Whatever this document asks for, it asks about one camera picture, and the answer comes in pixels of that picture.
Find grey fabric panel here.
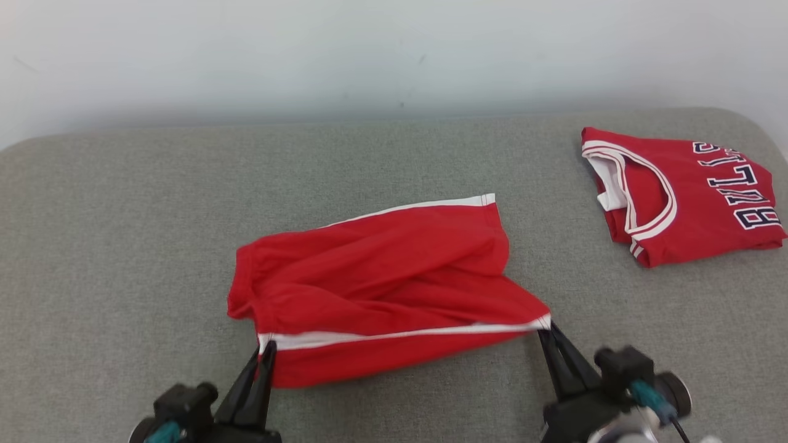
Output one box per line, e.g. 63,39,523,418
0,107,788,443

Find teal cable connector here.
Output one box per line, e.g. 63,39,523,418
143,421,187,443
629,380,677,426

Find red shorts with white stripe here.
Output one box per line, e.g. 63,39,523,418
227,193,552,390

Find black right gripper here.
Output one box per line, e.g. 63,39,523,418
537,321,632,443

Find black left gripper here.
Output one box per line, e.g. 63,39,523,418
197,341,283,443

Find red white lettered jersey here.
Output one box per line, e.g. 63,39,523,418
581,127,788,269

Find teal right cable connector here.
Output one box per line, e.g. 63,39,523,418
629,380,677,426

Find teal left cable connector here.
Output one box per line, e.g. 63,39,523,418
143,421,187,443

